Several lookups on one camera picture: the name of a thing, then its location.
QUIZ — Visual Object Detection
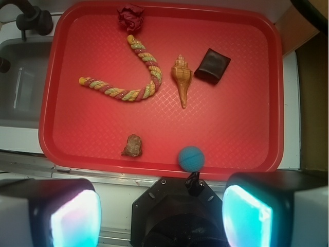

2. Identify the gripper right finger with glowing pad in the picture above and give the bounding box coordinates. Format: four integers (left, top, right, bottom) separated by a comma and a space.
222, 170, 328, 246

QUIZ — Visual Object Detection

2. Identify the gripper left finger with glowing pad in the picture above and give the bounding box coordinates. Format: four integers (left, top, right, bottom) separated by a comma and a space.
1, 179, 101, 246

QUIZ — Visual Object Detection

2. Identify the red paper ball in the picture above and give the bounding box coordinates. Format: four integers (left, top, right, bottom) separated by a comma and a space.
117, 4, 144, 32

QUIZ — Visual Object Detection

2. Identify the brown rough rock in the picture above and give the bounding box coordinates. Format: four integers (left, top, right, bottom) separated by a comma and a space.
121, 134, 142, 157

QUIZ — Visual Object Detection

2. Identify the blue dimpled ball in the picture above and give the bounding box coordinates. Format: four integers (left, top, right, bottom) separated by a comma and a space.
178, 146, 205, 172

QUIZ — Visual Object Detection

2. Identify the grey toy sink basin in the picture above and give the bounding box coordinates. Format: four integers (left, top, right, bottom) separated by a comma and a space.
1, 37, 53, 129

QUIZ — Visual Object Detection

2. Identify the red plastic tray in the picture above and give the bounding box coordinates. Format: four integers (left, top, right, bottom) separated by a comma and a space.
39, 1, 284, 181

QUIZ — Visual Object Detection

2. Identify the black square pouch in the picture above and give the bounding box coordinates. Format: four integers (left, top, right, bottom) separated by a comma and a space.
194, 48, 231, 85

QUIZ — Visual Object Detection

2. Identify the tan conch seashell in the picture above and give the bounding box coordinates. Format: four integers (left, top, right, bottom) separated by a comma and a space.
171, 55, 193, 109

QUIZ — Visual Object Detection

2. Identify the cardboard panel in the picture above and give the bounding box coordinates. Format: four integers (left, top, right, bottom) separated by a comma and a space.
275, 6, 328, 171

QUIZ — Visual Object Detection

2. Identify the grey toy faucet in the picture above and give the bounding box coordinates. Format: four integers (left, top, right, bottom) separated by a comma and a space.
1, 0, 53, 41

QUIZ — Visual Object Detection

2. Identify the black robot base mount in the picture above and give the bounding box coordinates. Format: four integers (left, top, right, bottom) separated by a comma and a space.
130, 173, 229, 246

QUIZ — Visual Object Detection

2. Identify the multicolour twisted rope toy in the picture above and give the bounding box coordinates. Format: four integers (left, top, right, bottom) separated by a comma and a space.
78, 35, 162, 102

